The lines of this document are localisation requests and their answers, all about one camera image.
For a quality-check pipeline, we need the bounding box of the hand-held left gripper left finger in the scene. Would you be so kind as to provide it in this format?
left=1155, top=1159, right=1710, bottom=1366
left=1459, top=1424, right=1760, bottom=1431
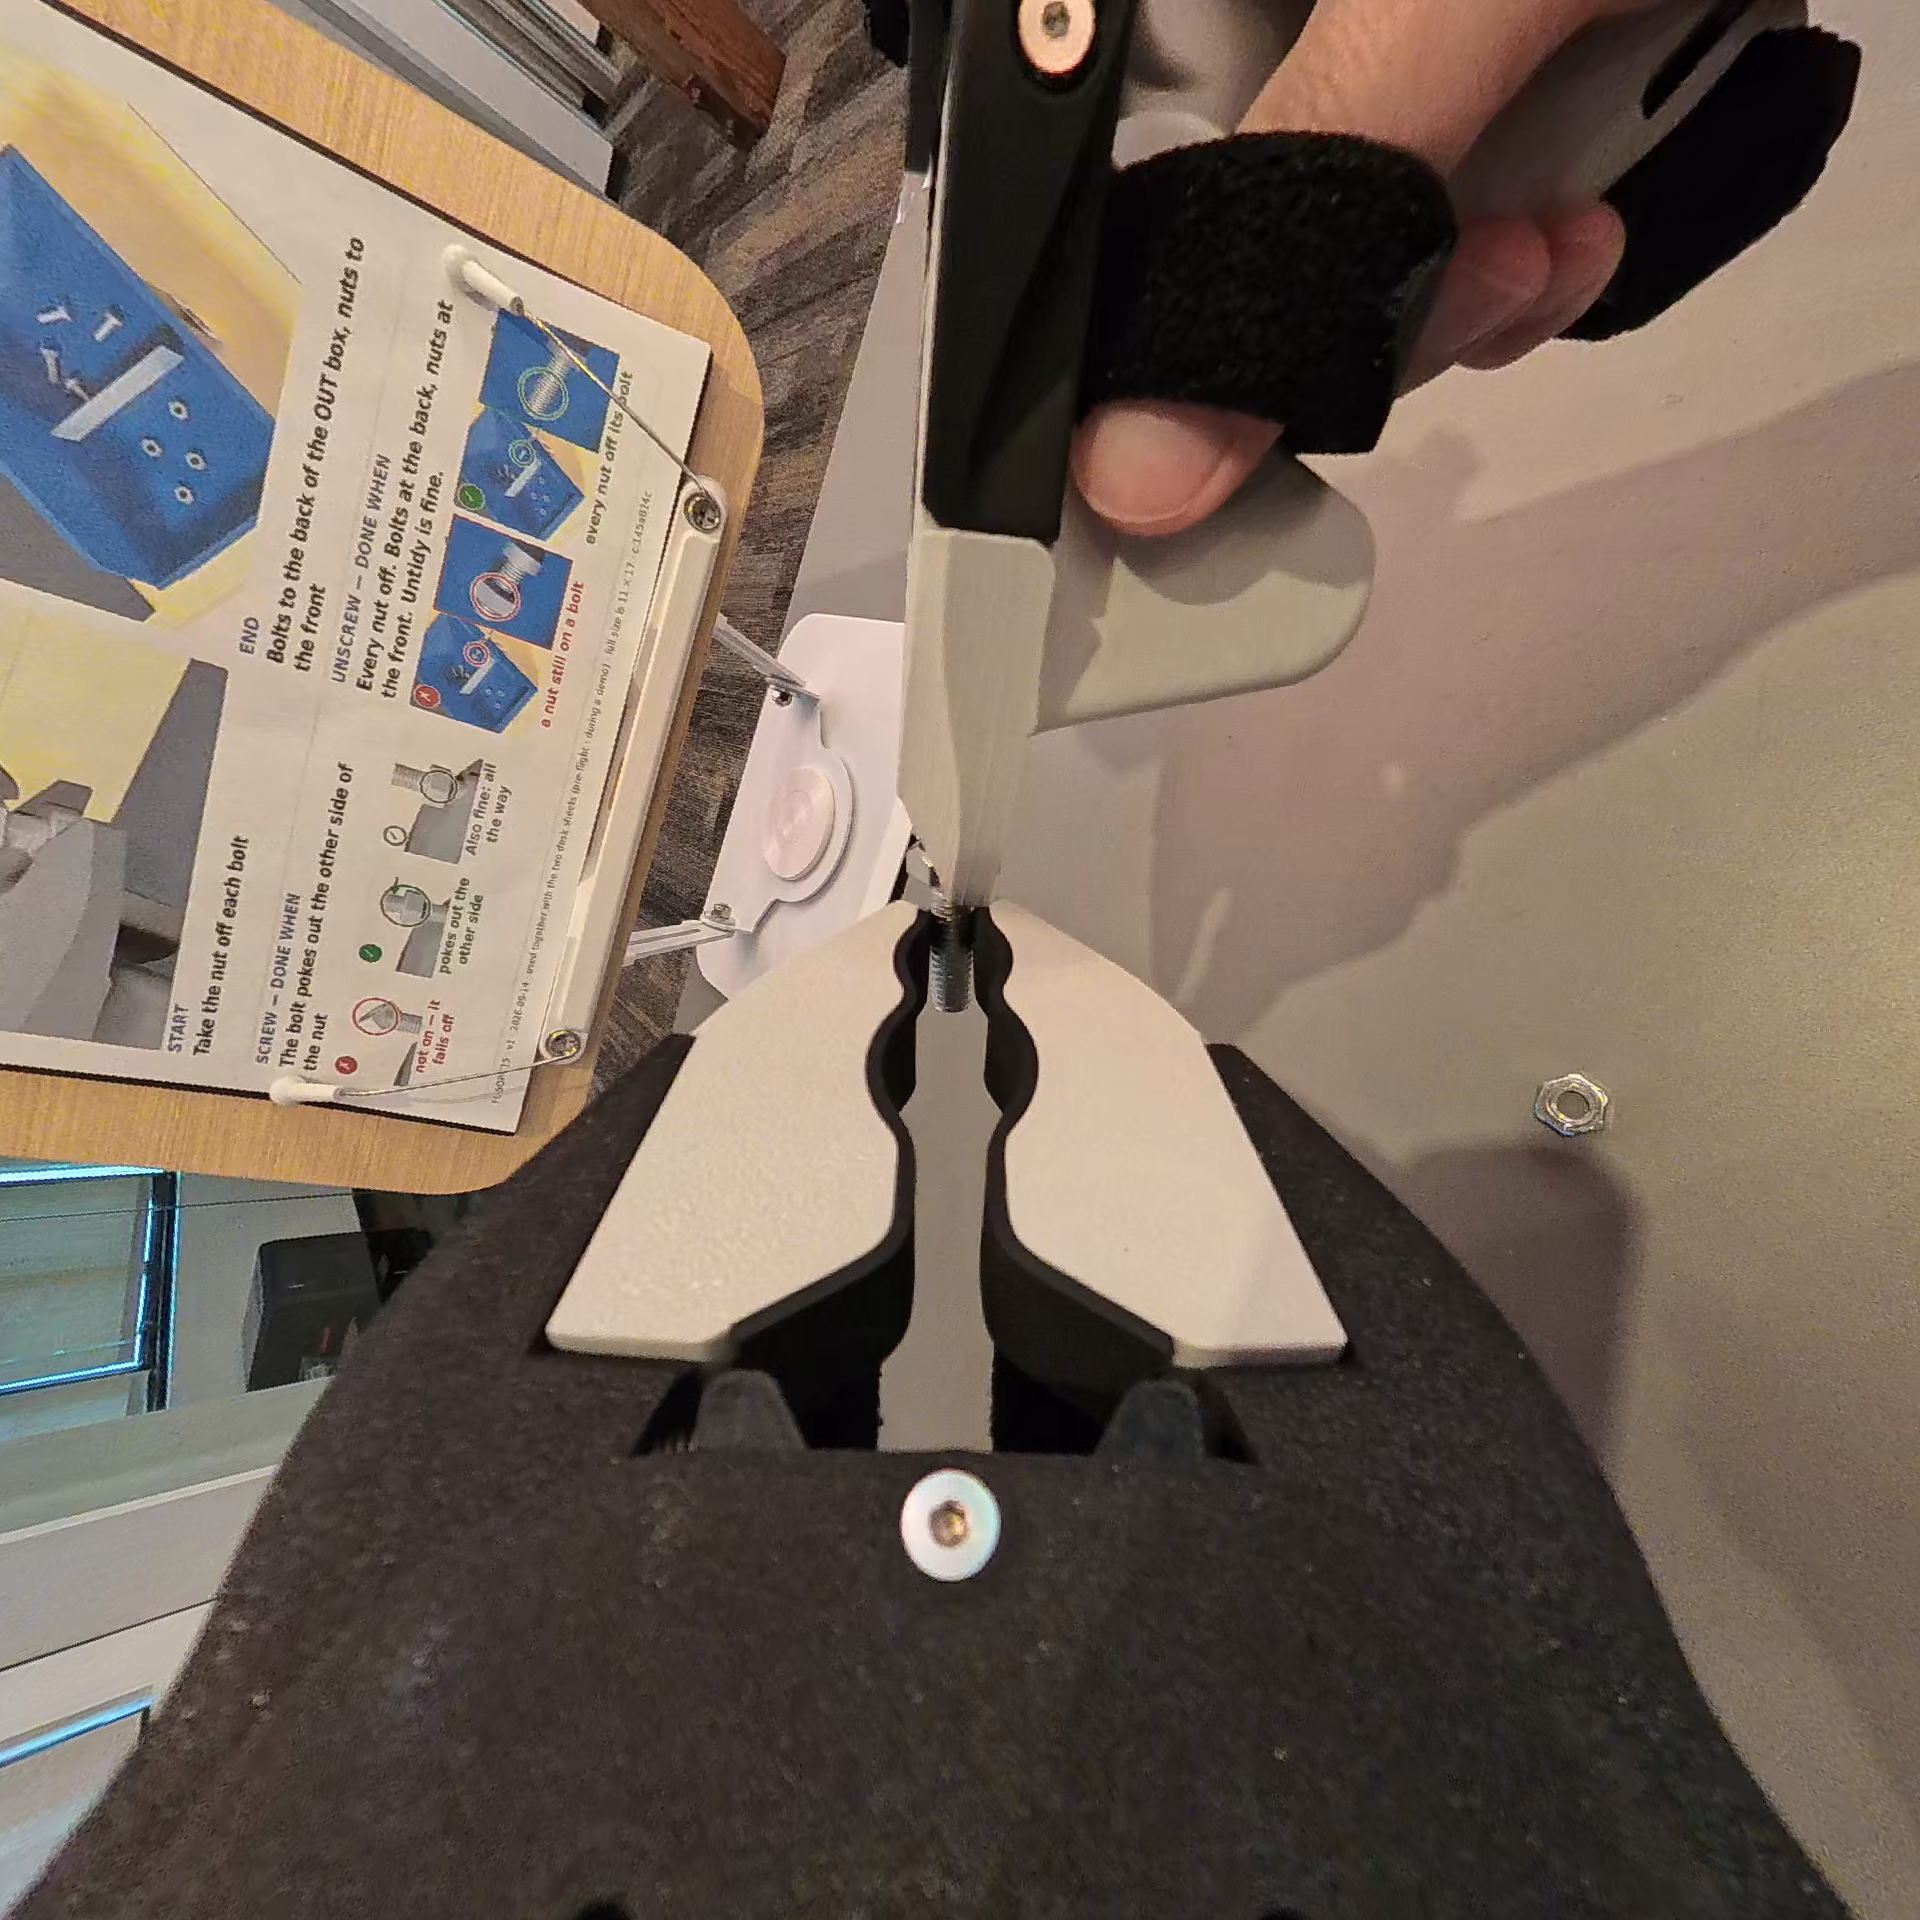
left=544, top=901, right=921, bottom=1366

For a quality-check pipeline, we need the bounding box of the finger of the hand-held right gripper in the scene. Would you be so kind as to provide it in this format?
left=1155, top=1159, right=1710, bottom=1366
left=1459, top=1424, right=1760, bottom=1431
left=896, top=525, right=1108, bottom=910

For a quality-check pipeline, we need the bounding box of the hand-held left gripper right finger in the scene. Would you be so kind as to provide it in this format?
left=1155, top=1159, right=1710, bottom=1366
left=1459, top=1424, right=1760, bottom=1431
left=983, top=896, right=1350, bottom=1372

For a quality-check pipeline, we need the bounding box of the silver hex bolt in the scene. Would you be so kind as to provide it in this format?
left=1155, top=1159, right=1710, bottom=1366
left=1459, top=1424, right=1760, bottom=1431
left=908, top=848, right=981, bottom=1017

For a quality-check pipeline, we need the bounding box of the wooden document stand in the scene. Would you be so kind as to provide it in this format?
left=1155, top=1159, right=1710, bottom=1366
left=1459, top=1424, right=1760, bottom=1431
left=0, top=0, right=768, bottom=1198

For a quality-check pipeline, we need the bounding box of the teal glass partition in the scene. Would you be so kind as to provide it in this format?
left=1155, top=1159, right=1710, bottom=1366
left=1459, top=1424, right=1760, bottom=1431
left=0, top=1169, right=182, bottom=1412

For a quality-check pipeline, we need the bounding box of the printed instruction poster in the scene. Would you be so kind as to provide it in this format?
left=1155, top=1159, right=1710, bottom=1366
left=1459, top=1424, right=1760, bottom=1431
left=0, top=30, right=712, bottom=1136

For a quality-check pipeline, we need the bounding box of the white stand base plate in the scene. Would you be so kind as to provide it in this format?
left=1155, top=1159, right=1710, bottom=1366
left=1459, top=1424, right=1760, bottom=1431
left=692, top=613, right=917, bottom=997

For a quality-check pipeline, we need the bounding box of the wire page holder clip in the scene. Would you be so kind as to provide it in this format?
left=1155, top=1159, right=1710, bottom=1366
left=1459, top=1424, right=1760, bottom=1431
left=268, top=1024, right=592, bottom=1114
left=447, top=252, right=731, bottom=536

